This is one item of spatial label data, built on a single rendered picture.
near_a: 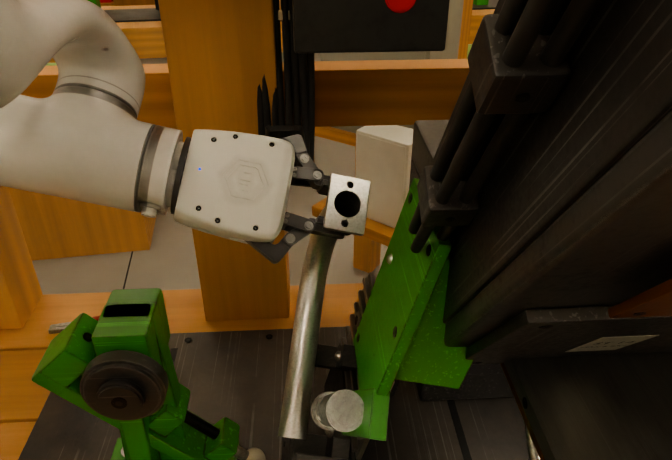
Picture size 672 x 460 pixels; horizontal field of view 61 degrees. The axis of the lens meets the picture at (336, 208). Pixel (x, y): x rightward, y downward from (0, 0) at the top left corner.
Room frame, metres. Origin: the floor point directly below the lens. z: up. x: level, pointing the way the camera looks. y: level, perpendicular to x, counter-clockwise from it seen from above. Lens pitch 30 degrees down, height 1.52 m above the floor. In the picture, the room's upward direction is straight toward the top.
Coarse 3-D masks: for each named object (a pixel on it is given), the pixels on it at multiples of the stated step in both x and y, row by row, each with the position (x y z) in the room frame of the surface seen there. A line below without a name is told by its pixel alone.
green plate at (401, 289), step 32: (416, 192) 0.46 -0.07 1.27; (416, 256) 0.40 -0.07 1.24; (448, 256) 0.39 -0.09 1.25; (384, 288) 0.45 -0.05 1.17; (416, 288) 0.38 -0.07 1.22; (384, 320) 0.42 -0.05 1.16; (416, 320) 0.37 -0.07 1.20; (384, 352) 0.39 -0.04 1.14; (416, 352) 0.38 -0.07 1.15; (448, 352) 0.38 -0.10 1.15; (384, 384) 0.37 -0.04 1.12; (448, 384) 0.38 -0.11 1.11
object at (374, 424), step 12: (360, 396) 0.39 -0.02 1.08; (372, 396) 0.37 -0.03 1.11; (384, 396) 0.37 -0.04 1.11; (372, 408) 0.36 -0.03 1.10; (384, 408) 0.36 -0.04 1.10; (372, 420) 0.35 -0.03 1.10; (384, 420) 0.35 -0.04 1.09; (348, 432) 0.39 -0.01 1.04; (360, 432) 0.36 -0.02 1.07; (372, 432) 0.34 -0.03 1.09; (384, 432) 0.34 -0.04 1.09
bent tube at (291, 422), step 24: (336, 192) 0.48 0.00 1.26; (360, 192) 0.49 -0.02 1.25; (336, 216) 0.47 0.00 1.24; (360, 216) 0.47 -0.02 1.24; (312, 240) 0.54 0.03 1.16; (336, 240) 0.54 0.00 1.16; (312, 264) 0.53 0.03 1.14; (312, 288) 0.52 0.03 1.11; (312, 312) 0.50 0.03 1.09; (312, 336) 0.48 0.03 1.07; (312, 360) 0.47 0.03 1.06; (288, 384) 0.44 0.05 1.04; (312, 384) 0.45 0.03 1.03; (288, 408) 0.42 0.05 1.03; (288, 432) 0.40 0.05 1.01
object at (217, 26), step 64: (192, 0) 0.73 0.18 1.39; (256, 0) 0.74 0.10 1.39; (192, 64) 0.73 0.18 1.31; (256, 64) 0.74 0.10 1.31; (192, 128) 0.73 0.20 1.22; (256, 128) 0.73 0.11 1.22; (0, 192) 0.77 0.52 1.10; (0, 256) 0.72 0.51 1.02; (256, 256) 0.73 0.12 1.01; (0, 320) 0.71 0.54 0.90
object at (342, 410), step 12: (324, 396) 0.42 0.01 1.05; (336, 396) 0.38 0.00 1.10; (348, 396) 0.38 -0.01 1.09; (312, 408) 0.41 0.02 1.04; (324, 408) 0.38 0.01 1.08; (336, 408) 0.37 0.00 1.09; (348, 408) 0.37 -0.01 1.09; (360, 408) 0.37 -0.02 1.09; (324, 420) 0.38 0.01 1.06; (336, 420) 0.36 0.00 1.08; (348, 420) 0.36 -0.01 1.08; (360, 420) 0.37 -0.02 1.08
